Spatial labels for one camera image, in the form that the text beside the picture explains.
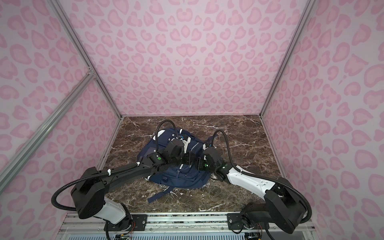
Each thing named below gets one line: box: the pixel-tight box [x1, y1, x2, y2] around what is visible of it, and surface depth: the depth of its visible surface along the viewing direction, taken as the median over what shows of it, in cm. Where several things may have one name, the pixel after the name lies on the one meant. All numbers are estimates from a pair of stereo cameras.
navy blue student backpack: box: [137, 128, 218, 202], surface depth 81 cm
